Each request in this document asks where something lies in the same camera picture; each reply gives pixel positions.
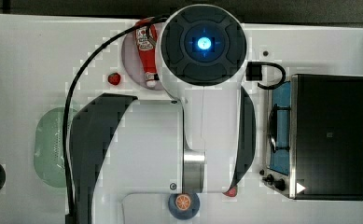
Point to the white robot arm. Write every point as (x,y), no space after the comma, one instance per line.
(200,139)

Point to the grey round plate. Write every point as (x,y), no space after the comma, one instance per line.
(132,63)

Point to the red plush strawberry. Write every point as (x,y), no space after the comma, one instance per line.
(114,79)

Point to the red ketchup bottle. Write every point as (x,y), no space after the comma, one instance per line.
(145,40)

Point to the orange slice toy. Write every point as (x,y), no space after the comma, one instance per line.
(182,202)

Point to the red plush tomato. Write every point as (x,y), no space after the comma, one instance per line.
(232,192)

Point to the blue bowl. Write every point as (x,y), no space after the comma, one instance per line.
(184,215)

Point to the black toy stove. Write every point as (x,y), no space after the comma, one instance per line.
(315,138)

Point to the green perforated colander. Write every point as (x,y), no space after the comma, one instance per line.
(48,155)

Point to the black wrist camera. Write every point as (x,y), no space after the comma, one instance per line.
(253,72)

